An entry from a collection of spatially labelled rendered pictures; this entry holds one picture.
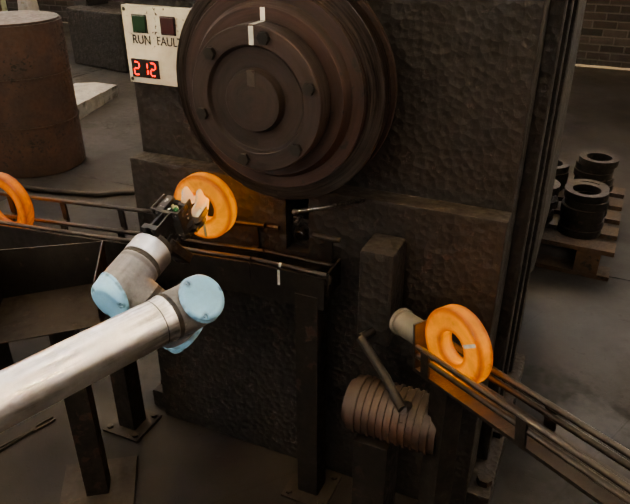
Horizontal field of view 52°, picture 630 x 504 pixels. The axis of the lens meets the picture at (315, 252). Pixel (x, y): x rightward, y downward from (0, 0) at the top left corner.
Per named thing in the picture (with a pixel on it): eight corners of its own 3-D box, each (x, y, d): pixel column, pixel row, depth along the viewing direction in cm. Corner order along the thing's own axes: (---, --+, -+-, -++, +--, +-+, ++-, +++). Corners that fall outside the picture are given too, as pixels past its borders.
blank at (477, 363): (452, 382, 130) (439, 387, 129) (428, 308, 131) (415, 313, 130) (504, 381, 116) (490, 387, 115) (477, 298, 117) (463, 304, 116)
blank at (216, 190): (176, 169, 153) (168, 174, 150) (232, 173, 146) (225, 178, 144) (187, 230, 159) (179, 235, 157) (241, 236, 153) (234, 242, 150)
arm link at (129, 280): (119, 329, 130) (78, 298, 128) (153, 286, 138) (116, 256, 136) (135, 314, 123) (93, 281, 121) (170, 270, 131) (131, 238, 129)
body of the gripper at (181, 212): (193, 197, 139) (162, 233, 131) (202, 227, 145) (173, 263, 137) (163, 191, 142) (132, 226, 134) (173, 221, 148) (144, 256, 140)
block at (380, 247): (370, 317, 157) (375, 228, 146) (402, 325, 154) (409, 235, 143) (355, 341, 149) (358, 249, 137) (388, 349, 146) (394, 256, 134)
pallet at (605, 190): (353, 229, 327) (355, 145, 307) (405, 175, 392) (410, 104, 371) (607, 282, 281) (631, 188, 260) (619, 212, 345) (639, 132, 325)
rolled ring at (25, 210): (10, 246, 190) (19, 242, 193) (34, 215, 179) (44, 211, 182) (-32, 197, 189) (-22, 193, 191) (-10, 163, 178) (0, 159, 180)
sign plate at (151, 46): (135, 79, 162) (125, 3, 153) (225, 90, 152) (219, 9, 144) (129, 81, 160) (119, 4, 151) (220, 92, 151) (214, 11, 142)
